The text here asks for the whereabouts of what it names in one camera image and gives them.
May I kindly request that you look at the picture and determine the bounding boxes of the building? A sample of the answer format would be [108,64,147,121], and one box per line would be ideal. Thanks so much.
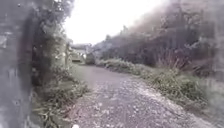
[70,43,94,64]

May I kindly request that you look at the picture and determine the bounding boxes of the grey gravel path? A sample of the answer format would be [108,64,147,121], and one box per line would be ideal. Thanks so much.
[64,63,218,128]

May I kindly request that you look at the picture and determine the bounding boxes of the overgrown grass verge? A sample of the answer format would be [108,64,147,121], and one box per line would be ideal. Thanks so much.
[29,64,91,128]
[94,58,224,118]

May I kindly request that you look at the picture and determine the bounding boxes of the dense wood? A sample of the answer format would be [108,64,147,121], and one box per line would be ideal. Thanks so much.
[91,0,224,78]

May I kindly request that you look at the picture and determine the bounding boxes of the clump of trees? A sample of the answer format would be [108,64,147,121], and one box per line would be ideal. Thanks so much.
[0,0,76,84]

